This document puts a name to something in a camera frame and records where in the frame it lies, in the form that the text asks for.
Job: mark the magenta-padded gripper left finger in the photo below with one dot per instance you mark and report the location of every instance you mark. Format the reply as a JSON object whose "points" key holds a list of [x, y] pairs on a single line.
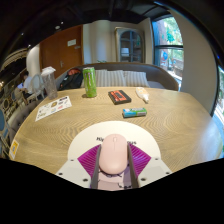
{"points": [[71, 170]]}

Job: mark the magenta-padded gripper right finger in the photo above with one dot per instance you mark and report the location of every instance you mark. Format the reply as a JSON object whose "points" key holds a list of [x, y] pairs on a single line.
{"points": [[155, 170]]}

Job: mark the pink computer mouse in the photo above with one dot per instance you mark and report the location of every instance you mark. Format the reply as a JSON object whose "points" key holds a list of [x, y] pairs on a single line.
{"points": [[113, 153]]}

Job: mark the white mouse pad pink wrist rest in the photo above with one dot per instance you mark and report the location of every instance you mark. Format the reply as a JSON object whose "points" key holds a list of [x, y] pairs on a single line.
{"points": [[86, 138]]}

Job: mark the small teal pack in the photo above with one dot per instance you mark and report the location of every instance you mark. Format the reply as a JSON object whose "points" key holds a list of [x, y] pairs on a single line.
{"points": [[134, 112]]}

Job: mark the yellow code card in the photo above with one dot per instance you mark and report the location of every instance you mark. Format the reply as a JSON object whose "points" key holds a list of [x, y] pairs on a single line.
{"points": [[14, 149]]}

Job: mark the white sticker sheet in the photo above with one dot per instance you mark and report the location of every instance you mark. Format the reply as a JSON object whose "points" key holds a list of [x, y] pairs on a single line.
{"points": [[53, 107]]}

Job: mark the white tube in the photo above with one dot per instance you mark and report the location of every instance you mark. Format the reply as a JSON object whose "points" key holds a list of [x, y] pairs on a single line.
{"points": [[142, 94]]}

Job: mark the black and red box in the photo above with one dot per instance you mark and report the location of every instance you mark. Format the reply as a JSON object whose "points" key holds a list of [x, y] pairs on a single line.
{"points": [[119, 96]]}

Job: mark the black backpack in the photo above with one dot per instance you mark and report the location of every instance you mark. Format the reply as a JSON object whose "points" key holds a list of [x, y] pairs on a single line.
{"points": [[71, 81]]}

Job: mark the group of dining chairs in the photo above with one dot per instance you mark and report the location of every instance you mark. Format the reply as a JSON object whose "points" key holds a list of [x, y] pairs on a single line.
{"points": [[36, 88]]}

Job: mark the green drink can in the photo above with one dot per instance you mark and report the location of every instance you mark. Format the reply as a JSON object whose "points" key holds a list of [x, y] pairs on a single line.
{"points": [[89, 82]]}

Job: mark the clear shaker bottle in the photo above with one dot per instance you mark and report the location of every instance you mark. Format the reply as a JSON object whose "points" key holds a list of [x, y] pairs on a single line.
{"points": [[50, 83]]}

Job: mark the striped cushion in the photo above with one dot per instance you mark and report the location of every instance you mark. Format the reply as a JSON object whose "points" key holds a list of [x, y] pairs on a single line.
{"points": [[110, 78], [136, 79]]}

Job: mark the grey curved sofa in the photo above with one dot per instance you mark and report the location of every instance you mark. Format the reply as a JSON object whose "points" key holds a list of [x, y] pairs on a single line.
{"points": [[160, 76]]}

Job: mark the person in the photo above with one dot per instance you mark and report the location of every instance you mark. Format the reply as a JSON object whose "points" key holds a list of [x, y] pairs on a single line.
{"points": [[25, 83]]}

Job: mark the wooden door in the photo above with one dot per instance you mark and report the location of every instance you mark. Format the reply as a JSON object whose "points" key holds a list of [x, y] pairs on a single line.
{"points": [[55, 53]]}

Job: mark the dark-framed window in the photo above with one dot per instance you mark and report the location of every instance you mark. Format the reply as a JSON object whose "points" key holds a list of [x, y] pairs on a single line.
{"points": [[168, 46]]}

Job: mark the glass-front cabinet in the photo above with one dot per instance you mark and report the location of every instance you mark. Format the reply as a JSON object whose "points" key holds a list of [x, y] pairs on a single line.
{"points": [[130, 45]]}

